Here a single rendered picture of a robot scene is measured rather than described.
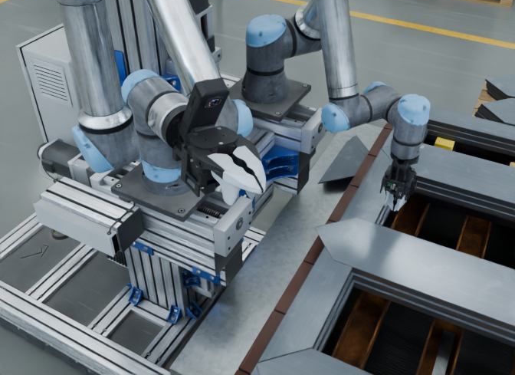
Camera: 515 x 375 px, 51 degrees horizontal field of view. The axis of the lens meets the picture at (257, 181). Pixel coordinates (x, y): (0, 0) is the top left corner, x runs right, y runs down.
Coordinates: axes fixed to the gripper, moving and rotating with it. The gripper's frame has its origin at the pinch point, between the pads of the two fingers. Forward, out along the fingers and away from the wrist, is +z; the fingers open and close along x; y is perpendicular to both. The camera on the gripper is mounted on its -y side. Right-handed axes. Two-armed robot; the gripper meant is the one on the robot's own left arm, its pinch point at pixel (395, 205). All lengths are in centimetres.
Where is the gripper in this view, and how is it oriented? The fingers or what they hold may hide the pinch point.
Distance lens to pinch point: 159.9
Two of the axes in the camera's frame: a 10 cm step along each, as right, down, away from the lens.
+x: 8.9, 2.9, -3.5
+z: 0.0, 7.8, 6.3
